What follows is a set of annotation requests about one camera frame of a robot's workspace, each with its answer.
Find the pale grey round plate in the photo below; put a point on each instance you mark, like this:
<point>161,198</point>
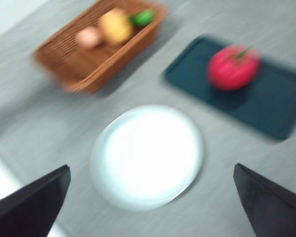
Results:
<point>146,158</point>

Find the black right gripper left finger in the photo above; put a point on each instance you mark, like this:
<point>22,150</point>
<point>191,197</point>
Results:
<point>27,209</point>

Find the dark rectangular tray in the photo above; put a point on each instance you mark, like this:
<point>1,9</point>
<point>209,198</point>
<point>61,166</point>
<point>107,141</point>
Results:
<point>261,106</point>

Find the pink egg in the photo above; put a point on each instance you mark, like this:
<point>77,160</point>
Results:
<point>88,37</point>

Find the red tomato with green stem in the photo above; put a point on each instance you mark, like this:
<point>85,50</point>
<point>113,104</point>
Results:
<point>233,69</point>

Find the green pepper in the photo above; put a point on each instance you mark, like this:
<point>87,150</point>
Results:
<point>141,17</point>

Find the brown wicker basket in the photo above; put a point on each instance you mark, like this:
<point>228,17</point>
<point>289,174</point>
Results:
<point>71,61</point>

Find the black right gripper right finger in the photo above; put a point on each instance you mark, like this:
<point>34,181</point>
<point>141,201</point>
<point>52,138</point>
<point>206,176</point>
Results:
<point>273,209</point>

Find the yellow-orange potato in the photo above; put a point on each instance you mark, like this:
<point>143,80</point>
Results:
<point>116,27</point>

